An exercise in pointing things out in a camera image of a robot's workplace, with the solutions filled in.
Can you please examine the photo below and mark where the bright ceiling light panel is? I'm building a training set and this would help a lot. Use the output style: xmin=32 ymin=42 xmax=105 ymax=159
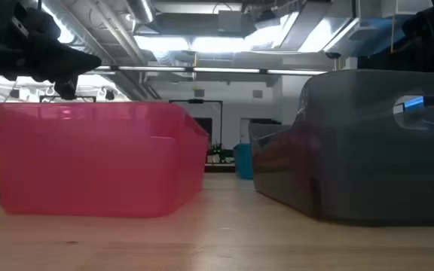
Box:
xmin=133 ymin=35 xmax=255 ymax=53

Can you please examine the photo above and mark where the black rack frame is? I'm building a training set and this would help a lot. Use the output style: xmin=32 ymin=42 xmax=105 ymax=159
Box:
xmin=38 ymin=95 xmax=97 ymax=103

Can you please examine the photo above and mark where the silver round air duct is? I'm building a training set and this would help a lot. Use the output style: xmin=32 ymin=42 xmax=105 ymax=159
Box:
xmin=124 ymin=0 xmax=156 ymax=26

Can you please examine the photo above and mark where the yellow hanging cord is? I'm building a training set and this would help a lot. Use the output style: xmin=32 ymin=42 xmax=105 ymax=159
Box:
xmin=389 ymin=14 xmax=396 ymax=53

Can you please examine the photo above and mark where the square ventilation box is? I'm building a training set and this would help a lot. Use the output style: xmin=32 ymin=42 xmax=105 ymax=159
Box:
xmin=216 ymin=10 xmax=258 ymax=38

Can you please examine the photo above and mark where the black desk frame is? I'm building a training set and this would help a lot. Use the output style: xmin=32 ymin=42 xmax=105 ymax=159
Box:
xmin=168 ymin=99 xmax=225 ymax=151

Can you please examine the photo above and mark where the blue monitor screen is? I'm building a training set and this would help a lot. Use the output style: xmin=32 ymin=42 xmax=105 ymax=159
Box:
xmin=392 ymin=96 xmax=425 ymax=114

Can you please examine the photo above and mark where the red plastic bin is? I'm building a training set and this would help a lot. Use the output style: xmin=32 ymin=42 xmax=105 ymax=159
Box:
xmin=0 ymin=101 xmax=210 ymax=219

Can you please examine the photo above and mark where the dark grey plastic bin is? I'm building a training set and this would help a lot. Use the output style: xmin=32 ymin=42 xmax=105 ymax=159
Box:
xmin=249 ymin=69 xmax=434 ymax=227

